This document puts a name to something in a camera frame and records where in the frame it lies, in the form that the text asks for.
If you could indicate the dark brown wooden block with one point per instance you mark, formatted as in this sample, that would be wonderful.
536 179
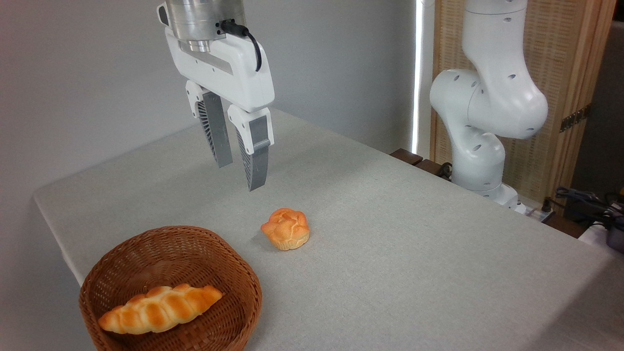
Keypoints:
406 156
429 166

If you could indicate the round knotted bread bun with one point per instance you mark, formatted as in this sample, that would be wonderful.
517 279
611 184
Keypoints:
286 229

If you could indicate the brown woven wicker basket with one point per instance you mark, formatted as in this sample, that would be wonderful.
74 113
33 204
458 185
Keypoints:
195 243

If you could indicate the long twisted bread loaf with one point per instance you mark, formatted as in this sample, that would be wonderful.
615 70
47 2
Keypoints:
156 309

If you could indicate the white power strip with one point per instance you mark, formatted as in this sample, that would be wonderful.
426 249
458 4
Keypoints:
534 213

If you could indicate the brass screen hinge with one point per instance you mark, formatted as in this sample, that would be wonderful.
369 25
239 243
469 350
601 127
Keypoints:
575 118

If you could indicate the grey tablecloth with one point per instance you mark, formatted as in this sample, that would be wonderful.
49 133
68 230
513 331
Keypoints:
414 243

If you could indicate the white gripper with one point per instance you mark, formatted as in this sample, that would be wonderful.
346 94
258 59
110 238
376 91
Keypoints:
239 73

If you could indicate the white vertical wall trim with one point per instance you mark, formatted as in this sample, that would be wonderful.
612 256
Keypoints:
422 73

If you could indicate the wooden bamboo folding screen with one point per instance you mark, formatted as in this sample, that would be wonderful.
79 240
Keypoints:
553 48

